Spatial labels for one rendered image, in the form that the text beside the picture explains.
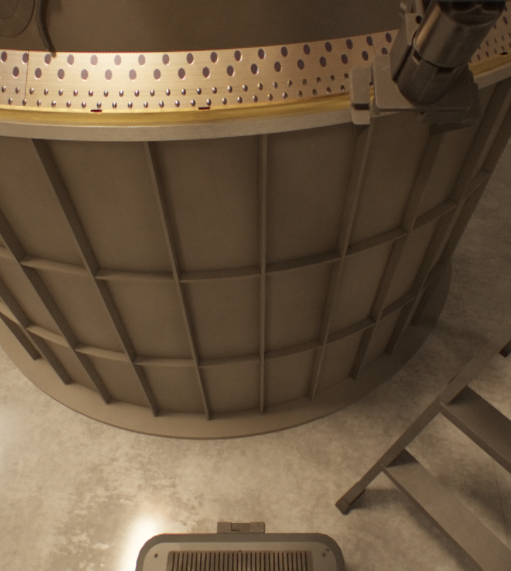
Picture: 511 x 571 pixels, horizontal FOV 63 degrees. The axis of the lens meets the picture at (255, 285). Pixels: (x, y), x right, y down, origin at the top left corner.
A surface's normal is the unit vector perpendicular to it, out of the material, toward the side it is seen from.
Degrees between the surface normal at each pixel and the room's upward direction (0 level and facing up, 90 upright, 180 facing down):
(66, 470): 0
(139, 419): 0
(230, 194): 90
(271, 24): 62
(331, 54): 43
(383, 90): 30
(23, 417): 0
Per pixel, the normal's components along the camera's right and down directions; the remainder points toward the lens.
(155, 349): -0.11, 0.76
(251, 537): 0.00, -1.00
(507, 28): 0.41, -0.07
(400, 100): 0.00, -0.18
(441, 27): -0.76, 0.64
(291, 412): -0.01, -0.65
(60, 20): -0.08, 0.36
